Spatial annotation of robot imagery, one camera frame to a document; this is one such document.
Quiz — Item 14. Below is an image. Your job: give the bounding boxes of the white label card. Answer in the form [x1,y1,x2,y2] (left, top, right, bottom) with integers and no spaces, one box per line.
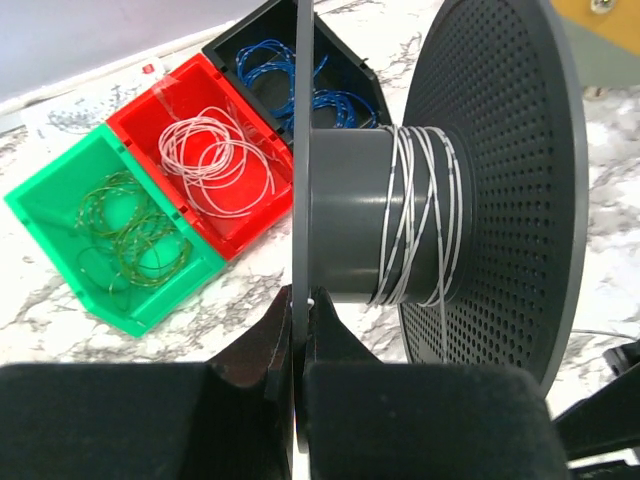
[21,57,165,155]

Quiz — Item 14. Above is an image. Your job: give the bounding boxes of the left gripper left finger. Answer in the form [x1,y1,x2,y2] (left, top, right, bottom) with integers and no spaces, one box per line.
[1,288,293,479]

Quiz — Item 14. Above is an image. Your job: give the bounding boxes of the black spool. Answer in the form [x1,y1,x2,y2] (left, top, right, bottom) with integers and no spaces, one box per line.
[291,1,588,452]

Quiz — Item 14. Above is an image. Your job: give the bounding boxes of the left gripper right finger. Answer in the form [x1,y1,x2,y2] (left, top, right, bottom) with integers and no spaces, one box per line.
[303,288,569,479]

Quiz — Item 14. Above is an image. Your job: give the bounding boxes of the blue cable coils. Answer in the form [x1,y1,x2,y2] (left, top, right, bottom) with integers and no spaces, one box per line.
[234,38,379,134]

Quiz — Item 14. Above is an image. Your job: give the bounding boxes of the white cable coils in bin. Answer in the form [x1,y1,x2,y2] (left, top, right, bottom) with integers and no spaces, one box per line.
[158,107,277,219]

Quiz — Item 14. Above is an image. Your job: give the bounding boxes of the green plastic bin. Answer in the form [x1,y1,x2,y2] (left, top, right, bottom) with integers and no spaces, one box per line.
[5,125,226,337]

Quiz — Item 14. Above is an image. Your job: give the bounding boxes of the red plastic bin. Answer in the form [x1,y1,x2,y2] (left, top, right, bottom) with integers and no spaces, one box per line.
[107,54,293,260]

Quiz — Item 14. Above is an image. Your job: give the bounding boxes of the large cylinder drum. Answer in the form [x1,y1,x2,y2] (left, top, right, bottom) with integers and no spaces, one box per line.
[552,0,639,89]

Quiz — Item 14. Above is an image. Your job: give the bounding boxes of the green cable coils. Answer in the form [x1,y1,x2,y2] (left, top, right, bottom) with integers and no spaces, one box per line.
[73,170,194,311]

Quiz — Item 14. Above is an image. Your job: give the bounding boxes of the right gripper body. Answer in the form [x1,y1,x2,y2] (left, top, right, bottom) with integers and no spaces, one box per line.
[554,341,639,460]

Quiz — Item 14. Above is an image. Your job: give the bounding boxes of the black plastic bin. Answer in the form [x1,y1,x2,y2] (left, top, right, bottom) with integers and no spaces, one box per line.
[202,1,390,145]

